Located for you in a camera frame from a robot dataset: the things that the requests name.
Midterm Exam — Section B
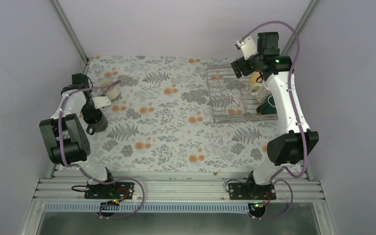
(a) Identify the floral patterned table mat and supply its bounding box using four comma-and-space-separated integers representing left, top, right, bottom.
87, 56, 279, 172

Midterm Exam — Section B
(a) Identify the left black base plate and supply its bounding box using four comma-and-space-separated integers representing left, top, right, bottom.
84, 182, 135, 200

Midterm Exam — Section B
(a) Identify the yellow white cup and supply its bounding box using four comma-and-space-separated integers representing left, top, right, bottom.
249, 72, 263, 91

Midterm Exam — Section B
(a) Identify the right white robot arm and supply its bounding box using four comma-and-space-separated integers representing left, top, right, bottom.
231, 32, 319, 199

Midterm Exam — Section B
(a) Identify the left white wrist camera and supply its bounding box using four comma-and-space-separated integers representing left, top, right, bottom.
92, 96, 111, 109

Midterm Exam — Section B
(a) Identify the aluminium mounting rail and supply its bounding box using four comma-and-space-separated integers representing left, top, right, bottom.
33, 170, 325, 203

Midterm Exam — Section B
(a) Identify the slotted grey cable duct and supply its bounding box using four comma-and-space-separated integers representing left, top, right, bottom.
43, 202, 249, 214

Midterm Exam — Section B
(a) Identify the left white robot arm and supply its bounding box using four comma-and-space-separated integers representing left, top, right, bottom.
39, 73, 117, 198

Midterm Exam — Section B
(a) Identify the beige white ceramic mug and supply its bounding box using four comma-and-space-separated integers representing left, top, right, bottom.
98, 79, 120, 101

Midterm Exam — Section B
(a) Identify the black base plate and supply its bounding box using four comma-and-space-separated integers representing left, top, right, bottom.
84, 182, 135, 200
228, 182, 277, 200

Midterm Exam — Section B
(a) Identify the dark green mug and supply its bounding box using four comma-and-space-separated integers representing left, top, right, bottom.
256, 95, 277, 115

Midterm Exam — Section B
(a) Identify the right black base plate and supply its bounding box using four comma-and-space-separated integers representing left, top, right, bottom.
228, 182, 277, 200

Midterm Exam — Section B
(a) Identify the black matte mug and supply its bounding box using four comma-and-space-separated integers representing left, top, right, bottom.
86, 113, 108, 135

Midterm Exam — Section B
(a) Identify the metal wire dish rack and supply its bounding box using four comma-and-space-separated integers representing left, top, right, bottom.
205, 66, 278, 124

